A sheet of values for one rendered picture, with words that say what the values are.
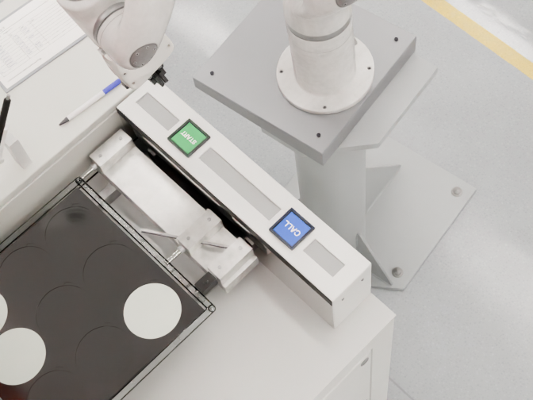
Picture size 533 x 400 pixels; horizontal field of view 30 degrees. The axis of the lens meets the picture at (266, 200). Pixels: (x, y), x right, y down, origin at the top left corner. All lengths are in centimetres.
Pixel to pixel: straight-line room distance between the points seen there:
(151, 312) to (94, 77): 46
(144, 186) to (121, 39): 52
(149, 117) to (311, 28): 34
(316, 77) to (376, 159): 99
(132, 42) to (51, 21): 61
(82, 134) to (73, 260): 23
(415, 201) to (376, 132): 85
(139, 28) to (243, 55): 64
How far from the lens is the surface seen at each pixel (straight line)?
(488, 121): 291
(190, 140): 178
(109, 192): 190
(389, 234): 271
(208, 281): 173
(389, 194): 277
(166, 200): 183
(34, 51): 196
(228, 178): 175
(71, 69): 191
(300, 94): 191
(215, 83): 197
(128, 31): 138
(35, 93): 191
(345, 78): 189
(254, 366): 176
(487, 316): 267
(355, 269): 166
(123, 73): 157
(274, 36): 201
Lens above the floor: 250
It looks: 64 degrees down
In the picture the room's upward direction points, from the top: 11 degrees counter-clockwise
